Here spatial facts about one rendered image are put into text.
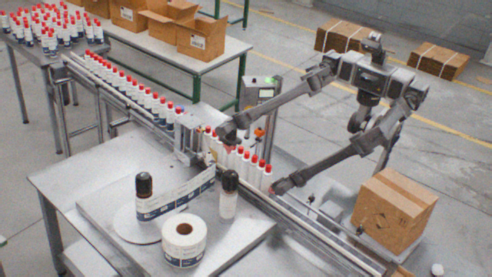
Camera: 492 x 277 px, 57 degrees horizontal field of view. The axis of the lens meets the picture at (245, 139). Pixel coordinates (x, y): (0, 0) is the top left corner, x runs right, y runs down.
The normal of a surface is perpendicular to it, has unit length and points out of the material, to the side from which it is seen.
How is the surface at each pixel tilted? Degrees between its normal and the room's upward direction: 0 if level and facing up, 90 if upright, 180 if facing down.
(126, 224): 0
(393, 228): 90
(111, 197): 0
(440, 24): 90
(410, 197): 0
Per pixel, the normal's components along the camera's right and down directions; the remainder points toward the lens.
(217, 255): 0.09, -0.81
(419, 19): -0.59, 0.42
